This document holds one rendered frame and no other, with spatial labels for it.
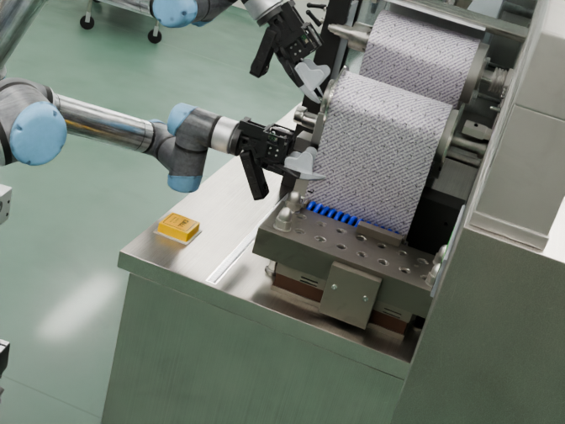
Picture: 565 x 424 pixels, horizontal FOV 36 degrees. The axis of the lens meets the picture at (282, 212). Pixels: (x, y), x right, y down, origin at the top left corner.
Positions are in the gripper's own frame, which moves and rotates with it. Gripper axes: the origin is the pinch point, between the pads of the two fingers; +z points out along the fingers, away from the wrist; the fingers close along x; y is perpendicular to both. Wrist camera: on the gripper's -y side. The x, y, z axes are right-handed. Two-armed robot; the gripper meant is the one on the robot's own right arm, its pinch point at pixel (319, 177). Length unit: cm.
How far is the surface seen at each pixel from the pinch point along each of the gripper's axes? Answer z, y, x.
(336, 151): 2.0, 7.0, -0.2
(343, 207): 6.8, -4.4, -0.3
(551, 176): 37, 43, -83
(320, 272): 8.9, -10.7, -20.0
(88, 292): -87, -109, 84
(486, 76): 25.4, 25.0, 29.6
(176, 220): -26.2, -16.6, -10.0
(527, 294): 39, 30, -84
